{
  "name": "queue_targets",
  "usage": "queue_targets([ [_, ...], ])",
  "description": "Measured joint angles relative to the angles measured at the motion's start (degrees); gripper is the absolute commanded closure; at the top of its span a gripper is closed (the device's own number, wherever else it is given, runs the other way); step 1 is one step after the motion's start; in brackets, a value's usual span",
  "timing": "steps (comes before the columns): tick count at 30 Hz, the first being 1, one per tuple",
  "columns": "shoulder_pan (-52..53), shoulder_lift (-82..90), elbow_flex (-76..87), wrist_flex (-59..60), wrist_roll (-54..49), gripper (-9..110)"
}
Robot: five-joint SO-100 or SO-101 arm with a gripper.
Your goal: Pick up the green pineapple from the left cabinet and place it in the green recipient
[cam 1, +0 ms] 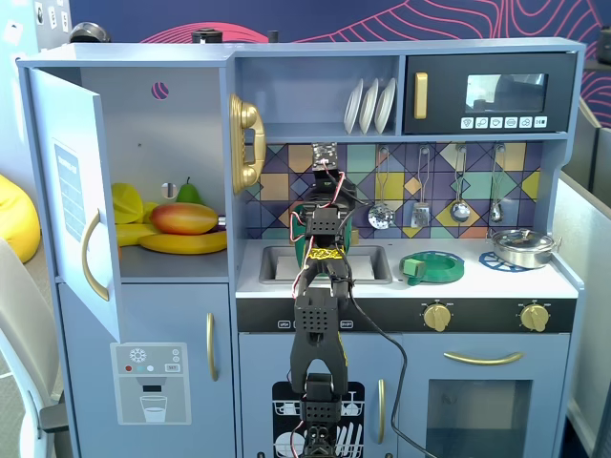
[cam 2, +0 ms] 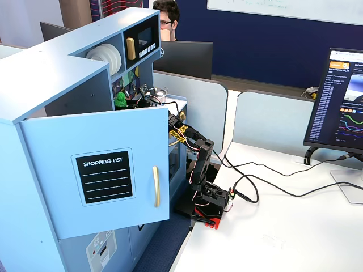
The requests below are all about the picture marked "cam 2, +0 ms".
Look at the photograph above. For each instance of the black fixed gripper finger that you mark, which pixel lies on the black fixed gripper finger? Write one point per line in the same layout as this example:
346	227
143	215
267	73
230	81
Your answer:
131	104

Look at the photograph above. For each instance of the red robot base clamp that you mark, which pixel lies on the red robot base clamp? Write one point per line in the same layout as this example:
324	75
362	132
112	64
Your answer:
216	221

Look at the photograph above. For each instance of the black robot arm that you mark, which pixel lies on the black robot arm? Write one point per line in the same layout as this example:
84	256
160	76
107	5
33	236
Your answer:
202	164

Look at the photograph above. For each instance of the blue shopping list cabinet door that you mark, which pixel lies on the blue shopping list cabinet door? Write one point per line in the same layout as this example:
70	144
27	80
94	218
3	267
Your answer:
51	140

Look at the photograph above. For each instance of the silver toy pot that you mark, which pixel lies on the silver toy pot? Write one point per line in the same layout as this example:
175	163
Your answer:
161	93

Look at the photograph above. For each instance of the gold stove knob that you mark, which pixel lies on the gold stove knob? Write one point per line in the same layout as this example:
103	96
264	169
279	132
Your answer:
182	115

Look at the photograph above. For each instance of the white plate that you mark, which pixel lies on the white plate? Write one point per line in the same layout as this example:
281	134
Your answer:
120	58
114	60

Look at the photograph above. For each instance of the wide black monitor back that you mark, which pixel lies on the wide black monitor back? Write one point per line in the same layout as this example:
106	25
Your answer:
186	58

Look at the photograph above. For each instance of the white plates stack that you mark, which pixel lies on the white plates stack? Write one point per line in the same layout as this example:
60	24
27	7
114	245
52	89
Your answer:
98	54

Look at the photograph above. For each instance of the grey desk divider panel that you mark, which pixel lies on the grey desk divider panel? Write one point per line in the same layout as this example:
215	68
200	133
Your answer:
8	51
203	112
269	121

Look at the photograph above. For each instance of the dark-haired person with glasses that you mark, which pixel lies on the dark-haired person with glasses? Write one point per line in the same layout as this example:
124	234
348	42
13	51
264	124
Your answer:
168	13

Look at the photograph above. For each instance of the blue toy kitchen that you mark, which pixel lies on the blue toy kitchen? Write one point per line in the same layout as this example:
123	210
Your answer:
42	72

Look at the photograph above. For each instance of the red and blue poster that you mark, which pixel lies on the red and blue poster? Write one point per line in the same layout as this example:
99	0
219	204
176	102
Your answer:
118	5

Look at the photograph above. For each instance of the brown wooden panel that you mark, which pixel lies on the brown wooden panel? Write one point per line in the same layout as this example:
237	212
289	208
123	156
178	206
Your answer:
74	13

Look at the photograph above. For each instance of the green controller board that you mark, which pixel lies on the green controller board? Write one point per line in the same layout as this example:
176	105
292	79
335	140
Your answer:
232	194

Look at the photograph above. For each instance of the whiteboard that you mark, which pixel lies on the whiteboard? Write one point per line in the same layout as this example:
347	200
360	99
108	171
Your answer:
283	8

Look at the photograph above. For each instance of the lit computer monitor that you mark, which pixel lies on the lit computer monitor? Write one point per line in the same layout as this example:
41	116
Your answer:
334	97

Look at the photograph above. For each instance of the silver monitor stand base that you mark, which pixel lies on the silver monitor stand base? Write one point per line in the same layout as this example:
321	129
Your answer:
351	188

